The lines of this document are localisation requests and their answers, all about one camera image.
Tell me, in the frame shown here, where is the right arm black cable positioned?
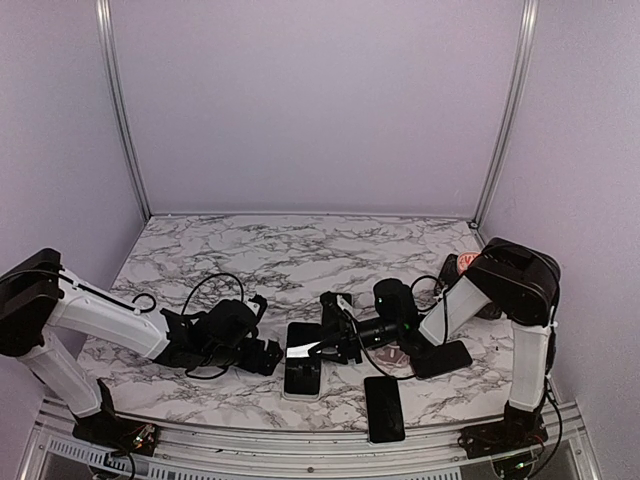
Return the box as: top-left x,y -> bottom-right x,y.
359,274 -> 559,401

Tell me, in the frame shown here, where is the black phone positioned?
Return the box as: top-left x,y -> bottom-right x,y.
364,376 -> 405,444
283,322 -> 322,395
410,340 -> 472,380

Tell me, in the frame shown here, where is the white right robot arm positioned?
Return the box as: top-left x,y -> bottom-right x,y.
305,237 -> 561,448

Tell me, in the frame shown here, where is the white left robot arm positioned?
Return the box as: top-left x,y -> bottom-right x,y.
1,248 -> 283,445

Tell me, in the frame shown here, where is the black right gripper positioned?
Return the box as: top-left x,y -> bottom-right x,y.
309,316 -> 402,363

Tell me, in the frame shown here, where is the aluminium front rail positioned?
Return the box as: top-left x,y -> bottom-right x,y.
18,399 -> 602,479

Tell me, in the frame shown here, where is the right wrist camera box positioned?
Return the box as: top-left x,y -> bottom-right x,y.
320,291 -> 355,320

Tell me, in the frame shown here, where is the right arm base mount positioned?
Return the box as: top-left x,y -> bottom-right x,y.
458,402 -> 549,459

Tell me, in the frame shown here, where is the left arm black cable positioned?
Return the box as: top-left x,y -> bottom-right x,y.
132,272 -> 246,381

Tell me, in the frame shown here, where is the aluminium left corner post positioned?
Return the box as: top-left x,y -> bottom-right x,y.
95,0 -> 152,224

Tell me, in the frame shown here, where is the red white patterned bowl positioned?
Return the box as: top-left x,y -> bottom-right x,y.
456,252 -> 480,275

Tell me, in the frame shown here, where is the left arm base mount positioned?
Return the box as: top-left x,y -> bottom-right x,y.
72,379 -> 160,457

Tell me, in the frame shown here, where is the aluminium right corner post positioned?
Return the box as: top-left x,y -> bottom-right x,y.
472,0 -> 539,230

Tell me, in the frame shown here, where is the aluminium corner post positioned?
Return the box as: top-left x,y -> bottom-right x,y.
472,0 -> 539,230
95,0 -> 152,224

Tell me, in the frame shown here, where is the pink phone case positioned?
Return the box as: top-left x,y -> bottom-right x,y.
369,345 -> 411,376

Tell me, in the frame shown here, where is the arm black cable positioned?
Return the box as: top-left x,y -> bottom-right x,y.
132,272 -> 246,381
359,274 -> 559,401

